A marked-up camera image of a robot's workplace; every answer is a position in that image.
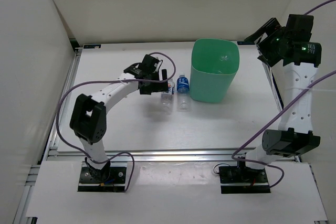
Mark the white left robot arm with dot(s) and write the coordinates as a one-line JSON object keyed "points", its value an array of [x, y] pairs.
{"points": [[89, 117]]}

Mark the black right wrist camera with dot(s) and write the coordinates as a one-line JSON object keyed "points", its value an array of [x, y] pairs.
{"points": [[299, 27]]}

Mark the aluminium front table rail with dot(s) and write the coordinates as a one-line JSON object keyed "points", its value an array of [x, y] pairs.
{"points": [[216, 155]]}

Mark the clear plastic bottle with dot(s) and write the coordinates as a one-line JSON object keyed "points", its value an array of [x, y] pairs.
{"points": [[224, 64]]}

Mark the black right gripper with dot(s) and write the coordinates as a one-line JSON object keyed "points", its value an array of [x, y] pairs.
{"points": [[270, 59]]}

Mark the white orange label clear bottle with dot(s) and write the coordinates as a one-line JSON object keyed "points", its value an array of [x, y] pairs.
{"points": [[167, 98]]}

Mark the green plastic bin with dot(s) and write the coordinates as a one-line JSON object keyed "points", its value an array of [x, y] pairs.
{"points": [[204, 85]]}

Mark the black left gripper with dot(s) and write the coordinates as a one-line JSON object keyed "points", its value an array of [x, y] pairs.
{"points": [[158, 87]]}

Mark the aluminium right table rail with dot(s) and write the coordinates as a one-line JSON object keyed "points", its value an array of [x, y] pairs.
{"points": [[271, 80]]}

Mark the blue label clear bottle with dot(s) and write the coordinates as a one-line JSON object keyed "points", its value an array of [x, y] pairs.
{"points": [[183, 93]]}

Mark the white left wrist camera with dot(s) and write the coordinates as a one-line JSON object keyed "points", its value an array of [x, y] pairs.
{"points": [[155, 64]]}

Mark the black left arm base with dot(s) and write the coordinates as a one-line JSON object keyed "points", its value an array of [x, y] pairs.
{"points": [[110, 179]]}

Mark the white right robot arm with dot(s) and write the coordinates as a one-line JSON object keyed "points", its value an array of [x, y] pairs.
{"points": [[294, 135]]}

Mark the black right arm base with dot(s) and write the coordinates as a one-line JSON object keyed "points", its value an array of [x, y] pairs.
{"points": [[238, 180]]}

